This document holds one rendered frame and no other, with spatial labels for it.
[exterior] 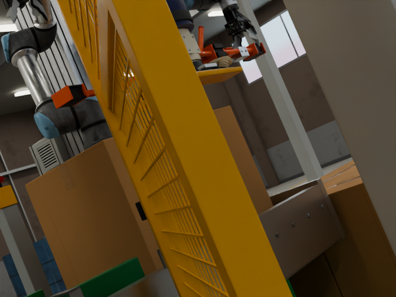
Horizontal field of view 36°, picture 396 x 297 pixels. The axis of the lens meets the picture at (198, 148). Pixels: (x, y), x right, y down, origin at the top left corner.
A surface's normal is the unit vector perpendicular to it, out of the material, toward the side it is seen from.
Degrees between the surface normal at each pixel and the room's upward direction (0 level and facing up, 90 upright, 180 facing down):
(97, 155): 90
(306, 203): 90
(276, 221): 90
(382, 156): 90
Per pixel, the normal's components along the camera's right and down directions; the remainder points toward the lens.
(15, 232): 0.67, -0.33
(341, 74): -0.62, 0.22
